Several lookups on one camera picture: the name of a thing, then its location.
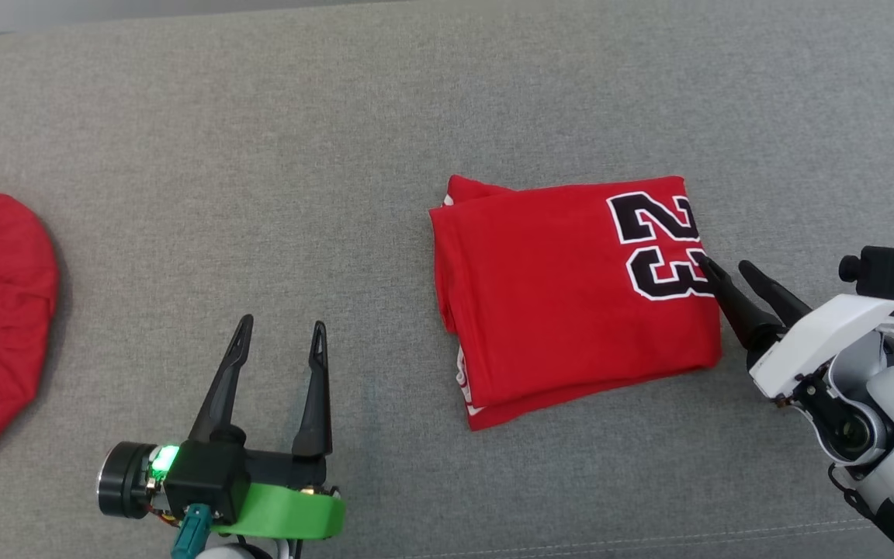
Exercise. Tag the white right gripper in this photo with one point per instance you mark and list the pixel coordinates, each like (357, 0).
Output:
(827, 334)

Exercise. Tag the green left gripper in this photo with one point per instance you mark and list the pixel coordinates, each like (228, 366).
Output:
(284, 508)

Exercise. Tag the red jersey number 23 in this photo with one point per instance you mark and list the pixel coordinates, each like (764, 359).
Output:
(548, 303)

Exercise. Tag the grey fabric sofa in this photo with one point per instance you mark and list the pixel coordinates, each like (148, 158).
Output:
(261, 194)

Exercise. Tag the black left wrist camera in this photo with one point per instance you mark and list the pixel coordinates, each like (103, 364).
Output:
(206, 473)

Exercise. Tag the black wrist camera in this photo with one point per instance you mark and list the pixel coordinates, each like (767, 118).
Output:
(206, 473)
(885, 272)

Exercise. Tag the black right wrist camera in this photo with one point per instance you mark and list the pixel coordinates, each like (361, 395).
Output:
(885, 272)

